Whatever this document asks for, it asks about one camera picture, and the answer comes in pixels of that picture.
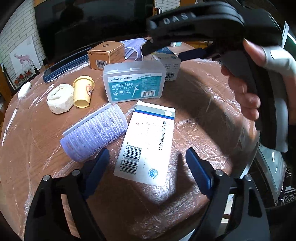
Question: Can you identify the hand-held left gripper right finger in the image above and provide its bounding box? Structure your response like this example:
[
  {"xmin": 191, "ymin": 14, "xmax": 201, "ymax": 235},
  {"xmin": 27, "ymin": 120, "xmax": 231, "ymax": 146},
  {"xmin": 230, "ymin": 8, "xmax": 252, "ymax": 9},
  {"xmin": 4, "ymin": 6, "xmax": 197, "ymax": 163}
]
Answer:
[{"xmin": 185, "ymin": 147, "xmax": 271, "ymax": 241}]

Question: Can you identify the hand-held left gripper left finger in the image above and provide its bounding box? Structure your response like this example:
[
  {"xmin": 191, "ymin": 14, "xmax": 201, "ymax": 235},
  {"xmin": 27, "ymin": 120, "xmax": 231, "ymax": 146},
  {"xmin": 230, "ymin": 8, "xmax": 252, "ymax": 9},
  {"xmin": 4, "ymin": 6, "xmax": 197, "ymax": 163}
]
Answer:
[{"xmin": 24, "ymin": 147, "xmax": 110, "ymax": 241}]

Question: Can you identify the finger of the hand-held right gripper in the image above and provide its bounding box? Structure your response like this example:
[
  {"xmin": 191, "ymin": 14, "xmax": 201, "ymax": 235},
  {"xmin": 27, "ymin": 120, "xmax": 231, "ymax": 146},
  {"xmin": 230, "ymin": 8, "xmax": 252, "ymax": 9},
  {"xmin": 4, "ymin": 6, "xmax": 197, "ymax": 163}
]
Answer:
[{"xmin": 141, "ymin": 36, "xmax": 178, "ymax": 56}]

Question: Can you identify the white box with teal print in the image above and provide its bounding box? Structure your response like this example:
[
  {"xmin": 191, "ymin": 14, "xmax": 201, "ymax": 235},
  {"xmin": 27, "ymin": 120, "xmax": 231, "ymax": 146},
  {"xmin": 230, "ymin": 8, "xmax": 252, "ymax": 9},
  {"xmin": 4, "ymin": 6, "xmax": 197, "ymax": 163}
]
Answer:
[{"xmin": 150, "ymin": 46, "xmax": 181, "ymax": 81}]

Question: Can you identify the purple hair roller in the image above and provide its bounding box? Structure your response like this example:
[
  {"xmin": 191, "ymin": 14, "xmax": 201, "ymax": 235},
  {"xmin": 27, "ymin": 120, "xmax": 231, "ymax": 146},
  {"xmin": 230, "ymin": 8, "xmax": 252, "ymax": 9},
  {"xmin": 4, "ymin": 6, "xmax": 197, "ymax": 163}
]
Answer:
[{"xmin": 60, "ymin": 104, "xmax": 129, "ymax": 163}]

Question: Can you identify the clear dental floss box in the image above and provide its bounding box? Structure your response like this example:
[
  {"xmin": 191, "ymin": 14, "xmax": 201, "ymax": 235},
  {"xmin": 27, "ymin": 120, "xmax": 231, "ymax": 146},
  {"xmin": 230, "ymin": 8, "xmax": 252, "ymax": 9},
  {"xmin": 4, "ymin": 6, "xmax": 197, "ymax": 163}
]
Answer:
[{"xmin": 103, "ymin": 61, "xmax": 166, "ymax": 104}]

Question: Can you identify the white bumpy plastic sheet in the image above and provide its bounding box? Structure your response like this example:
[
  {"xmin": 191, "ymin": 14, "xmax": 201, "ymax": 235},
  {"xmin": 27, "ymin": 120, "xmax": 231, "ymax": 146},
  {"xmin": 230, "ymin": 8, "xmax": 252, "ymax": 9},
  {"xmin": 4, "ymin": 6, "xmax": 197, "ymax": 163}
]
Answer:
[{"xmin": 62, "ymin": 103, "xmax": 112, "ymax": 137}]

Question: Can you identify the white medicine box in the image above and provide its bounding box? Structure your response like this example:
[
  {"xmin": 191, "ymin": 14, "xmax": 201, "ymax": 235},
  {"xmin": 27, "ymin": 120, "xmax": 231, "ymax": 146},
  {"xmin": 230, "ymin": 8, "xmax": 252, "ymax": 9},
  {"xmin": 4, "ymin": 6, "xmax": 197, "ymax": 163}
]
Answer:
[{"xmin": 114, "ymin": 100, "xmax": 176, "ymax": 187}]

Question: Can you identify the white tissue lump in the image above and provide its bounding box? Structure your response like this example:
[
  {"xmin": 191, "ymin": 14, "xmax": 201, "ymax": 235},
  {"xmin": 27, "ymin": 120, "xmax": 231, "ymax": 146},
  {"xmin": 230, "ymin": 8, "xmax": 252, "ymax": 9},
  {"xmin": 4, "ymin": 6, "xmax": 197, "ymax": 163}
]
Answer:
[{"xmin": 46, "ymin": 83, "xmax": 75, "ymax": 114}]

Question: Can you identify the person's right hand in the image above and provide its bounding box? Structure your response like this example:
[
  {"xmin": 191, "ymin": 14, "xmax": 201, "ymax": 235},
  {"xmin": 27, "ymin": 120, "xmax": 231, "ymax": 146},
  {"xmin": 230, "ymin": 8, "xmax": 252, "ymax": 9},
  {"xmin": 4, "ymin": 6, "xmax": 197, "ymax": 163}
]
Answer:
[{"xmin": 221, "ymin": 39, "xmax": 296, "ymax": 121}]

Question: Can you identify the brown cardboard box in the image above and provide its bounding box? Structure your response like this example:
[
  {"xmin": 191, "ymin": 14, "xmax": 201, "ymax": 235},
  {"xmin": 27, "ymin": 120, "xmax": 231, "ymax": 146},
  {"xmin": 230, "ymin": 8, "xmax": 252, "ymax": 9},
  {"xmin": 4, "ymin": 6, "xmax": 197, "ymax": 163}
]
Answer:
[{"xmin": 87, "ymin": 42, "xmax": 125, "ymax": 70}]

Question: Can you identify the black television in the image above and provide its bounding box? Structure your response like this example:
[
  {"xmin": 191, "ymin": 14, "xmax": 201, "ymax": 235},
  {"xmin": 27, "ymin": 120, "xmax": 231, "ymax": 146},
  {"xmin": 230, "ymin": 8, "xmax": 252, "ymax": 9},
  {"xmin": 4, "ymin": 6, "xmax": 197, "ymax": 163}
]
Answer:
[{"xmin": 35, "ymin": 0, "xmax": 155, "ymax": 65}]

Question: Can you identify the round glass side table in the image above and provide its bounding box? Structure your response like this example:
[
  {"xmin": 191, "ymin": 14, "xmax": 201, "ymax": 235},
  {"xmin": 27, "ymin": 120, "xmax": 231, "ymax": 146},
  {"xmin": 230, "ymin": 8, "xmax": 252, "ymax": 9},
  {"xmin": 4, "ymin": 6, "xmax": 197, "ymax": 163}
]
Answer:
[{"xmin": 240, "ymin": 139, "xmax": 296, "ymax": 209}]

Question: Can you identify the small yellow cup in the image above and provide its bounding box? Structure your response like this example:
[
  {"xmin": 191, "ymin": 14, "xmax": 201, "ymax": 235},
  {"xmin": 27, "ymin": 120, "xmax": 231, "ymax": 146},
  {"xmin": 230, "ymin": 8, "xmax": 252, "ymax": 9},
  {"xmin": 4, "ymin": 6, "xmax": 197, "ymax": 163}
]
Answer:
[{"xmin": 73, "ymin": 76, "xmax": 95, "ymax": 108}]

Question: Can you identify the dark blue keyboard tray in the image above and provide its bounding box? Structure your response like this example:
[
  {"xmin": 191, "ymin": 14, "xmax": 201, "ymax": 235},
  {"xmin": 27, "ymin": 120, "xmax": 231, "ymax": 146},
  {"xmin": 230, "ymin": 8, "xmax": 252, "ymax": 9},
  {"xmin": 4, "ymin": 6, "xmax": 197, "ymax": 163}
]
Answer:
[{"xmin": 43, "ymin": 54, "xmax": 90, "ymax": 83}]

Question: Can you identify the white computer mouse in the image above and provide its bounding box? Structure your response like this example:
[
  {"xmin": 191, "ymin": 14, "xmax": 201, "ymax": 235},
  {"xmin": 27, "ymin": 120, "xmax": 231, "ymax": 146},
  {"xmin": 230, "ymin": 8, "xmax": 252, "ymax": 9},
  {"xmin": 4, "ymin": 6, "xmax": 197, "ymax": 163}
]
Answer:
[{"xmin": 18, "ymin": 82, "xmax": 31, "ymax": 99}]

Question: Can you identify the deer painting canvas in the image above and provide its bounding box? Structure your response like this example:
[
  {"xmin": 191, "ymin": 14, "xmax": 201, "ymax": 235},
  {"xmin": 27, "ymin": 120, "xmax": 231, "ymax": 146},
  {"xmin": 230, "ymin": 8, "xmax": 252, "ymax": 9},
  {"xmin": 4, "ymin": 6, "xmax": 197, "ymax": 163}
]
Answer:
[{"xmin": 9, "ymin": 36, "xmax": 42, "ymax": 90}]

